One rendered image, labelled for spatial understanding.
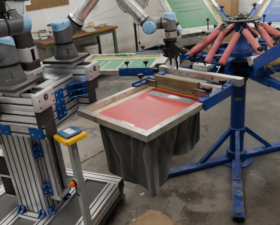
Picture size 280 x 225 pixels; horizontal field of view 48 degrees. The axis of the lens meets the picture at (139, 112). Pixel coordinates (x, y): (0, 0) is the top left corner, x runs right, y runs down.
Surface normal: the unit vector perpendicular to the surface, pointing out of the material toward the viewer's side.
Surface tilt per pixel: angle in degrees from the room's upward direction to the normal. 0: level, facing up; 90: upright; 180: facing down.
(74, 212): 0
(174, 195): 0
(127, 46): 90
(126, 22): 90
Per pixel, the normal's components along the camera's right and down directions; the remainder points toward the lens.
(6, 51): 0.66, 0.24
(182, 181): -0.09, -0.91
